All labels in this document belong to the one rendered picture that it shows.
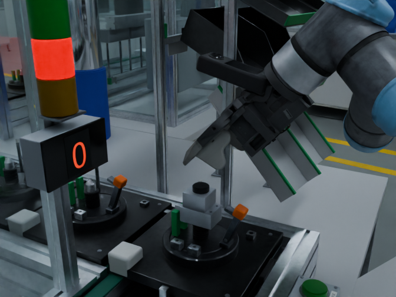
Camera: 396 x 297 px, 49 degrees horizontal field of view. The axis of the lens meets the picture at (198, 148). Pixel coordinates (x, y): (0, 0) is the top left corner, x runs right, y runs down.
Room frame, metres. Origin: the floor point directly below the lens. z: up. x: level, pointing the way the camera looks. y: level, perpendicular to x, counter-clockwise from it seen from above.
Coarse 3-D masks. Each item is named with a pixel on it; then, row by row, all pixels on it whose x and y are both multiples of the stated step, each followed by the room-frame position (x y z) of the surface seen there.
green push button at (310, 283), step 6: (306, 282) 0.58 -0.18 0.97; (312, 282) 0.58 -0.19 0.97; (318, 282) 0.58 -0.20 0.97; (306, 288) 0.57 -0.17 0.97; (312, 288) 0.57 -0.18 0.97; (318, 288) 0.57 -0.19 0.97; (324, 288) 0.57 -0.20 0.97; (306, 294) 0.56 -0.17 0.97; (312, 294) 0.55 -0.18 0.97; (318, 294) 0.55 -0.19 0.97; (324, 294) 0.55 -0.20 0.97
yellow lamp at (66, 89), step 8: (40, 80) 0.56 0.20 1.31; (48, 80) 0.55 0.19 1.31; (56, 80) 0.55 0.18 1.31; (64, 80) 0.56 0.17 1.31; (72, 80) 0.57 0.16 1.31; (40, 88) 0.55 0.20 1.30; (48, 88) 0.55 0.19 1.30; (56, 88) 0.55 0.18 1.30; (64, 88) 0.56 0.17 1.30; (72, 88) 0.57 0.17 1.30; (40, 96) 0.56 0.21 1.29; (48, 96) 0.55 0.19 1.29; (56, 96) 0.55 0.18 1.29; (64, 96) 0.55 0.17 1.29; (72, 96) 0.56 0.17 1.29; (40, 104) 0.56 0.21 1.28; (48, 104) 0.55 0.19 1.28; (56, 104) 0.55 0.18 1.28; (64, 104) 0.55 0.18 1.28; (72, 104) 0.56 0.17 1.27; (48, 112) 0.55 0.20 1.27; (56, 112) 0.55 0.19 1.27; (64, 112) 0.55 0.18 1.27; (72, 112) 0.56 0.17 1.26
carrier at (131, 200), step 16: (80, 176) 0.84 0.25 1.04; (96, 176) 0.87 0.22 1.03; (80, 192) 0.83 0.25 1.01; (96, 192) 0.80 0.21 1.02; (112, 192) 0.87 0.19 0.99; (128, 192) 0.91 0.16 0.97; (80, 208) 0.79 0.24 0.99; (96, 208) 0.79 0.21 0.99; (128, 208) 0.83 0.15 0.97; (144, 208) 0.83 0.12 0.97; (160, 208) 0.83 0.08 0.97; (80, 224) 0.74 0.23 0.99; (96, 224) 0.74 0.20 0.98; (112, 224) 0.76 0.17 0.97; (128, 224) 0.76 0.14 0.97; (144, 224) 0.77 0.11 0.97; (80, 240) 0.71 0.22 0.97; (96, 240) 0.71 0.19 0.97; (112, 240) 0.71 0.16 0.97; (128, 240) 0.72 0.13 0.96; (80, 256) 0.67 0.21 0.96; (96, 256) 0.65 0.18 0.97
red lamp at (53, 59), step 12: (36, 48) 0.55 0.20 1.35; (48, 48) 0.55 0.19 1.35; (60, 48) 0.56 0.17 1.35; (36, 60) 0.56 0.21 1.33; (48, 60) 0.55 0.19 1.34; (60, 60) 0.55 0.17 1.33; (72, 60) 0.57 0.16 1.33; (36, 72) 0.56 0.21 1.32; (48, 72) 0.55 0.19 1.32; (60, 72) 0.55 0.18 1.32; (72, 72) 0.57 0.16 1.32
